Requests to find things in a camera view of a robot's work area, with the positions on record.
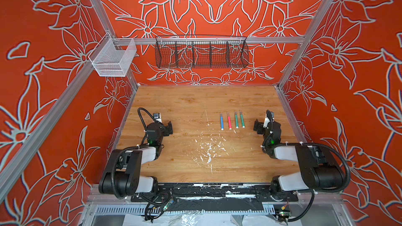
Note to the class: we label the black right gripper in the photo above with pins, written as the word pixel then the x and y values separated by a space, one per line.
pixel 260 125

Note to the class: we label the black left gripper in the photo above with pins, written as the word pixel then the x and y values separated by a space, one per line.
pixel 166 130

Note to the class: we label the dark green pen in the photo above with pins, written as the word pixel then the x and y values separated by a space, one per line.
pixel 236 120

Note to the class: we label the red pen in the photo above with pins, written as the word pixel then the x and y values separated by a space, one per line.
pixel 229 121

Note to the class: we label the blue pen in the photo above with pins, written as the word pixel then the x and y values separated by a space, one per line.
pixel 221 121

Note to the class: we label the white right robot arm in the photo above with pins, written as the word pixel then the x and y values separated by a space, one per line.
pixel 321 168

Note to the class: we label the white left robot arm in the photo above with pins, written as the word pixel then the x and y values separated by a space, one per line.
pixel 122 174

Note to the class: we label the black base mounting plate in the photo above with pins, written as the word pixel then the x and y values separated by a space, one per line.
pixel 258 191

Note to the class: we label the clear plastic bin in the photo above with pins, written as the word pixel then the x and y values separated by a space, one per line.
pixel 110 60

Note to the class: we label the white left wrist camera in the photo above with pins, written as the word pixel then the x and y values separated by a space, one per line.
pixel 157 117

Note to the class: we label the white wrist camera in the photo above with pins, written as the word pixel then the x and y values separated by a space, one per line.
pixel 157 117
pixel 269 118

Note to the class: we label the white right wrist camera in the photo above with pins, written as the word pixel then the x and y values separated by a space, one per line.
pixel 269 118

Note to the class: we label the black wire basket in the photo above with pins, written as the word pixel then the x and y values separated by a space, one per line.
pixel 201 52

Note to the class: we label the aluminium frame rails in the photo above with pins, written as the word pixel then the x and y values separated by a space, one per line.
pixel 12 172

